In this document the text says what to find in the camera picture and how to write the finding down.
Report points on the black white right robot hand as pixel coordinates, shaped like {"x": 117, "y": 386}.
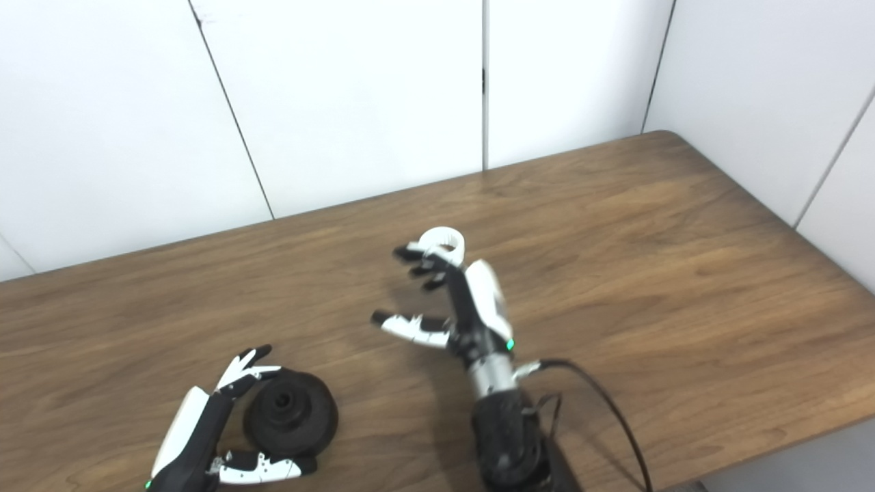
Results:
{"x": 478, "y": 321}

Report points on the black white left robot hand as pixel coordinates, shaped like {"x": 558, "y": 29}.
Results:
{"x": 198, "y": 437}

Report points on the round black stepped part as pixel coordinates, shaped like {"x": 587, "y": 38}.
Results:
{"x": 297, "y": 417}

